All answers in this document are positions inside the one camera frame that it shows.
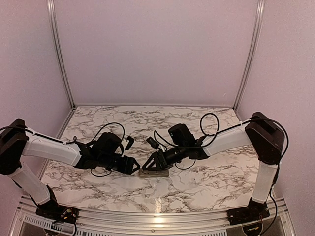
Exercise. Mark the left aluminium frame post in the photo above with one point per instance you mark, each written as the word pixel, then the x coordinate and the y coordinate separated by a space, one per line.
pixel 58 51

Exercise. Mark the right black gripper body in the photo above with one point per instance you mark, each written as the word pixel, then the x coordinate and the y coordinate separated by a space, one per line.
pixel 167 162

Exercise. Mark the aluminium frame post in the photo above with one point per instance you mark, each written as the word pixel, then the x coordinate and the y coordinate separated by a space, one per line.
pixel 258 21
pixel 58 51

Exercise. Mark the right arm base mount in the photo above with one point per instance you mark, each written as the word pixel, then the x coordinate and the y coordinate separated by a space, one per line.
pixel 247 214

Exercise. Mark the white remote control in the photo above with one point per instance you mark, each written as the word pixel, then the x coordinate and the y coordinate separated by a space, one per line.
pixel 153 174

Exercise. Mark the right aluminium frame post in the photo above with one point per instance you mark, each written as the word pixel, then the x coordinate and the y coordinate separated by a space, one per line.
pixel 258 21

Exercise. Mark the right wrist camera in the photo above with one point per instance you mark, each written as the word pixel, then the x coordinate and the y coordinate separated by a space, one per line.
pixel 155 145

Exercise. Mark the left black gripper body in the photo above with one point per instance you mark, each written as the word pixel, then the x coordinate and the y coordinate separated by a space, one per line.
pixel 125 167

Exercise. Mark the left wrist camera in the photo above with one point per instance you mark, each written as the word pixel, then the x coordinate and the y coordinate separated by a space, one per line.
pixel 128 142

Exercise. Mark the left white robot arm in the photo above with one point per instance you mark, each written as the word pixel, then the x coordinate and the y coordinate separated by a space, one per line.
pixel 17 140

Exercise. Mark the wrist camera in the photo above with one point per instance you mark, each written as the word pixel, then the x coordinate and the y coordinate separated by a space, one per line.
pixel 128 142
pixel 155 145

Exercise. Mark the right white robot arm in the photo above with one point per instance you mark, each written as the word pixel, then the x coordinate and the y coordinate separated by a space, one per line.
pixel 268 138

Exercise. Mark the front aluminium rail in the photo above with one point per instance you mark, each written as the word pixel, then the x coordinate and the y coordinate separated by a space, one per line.
pixel 91 222

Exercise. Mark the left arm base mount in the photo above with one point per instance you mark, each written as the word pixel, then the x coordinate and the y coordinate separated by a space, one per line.
pixel 58 213

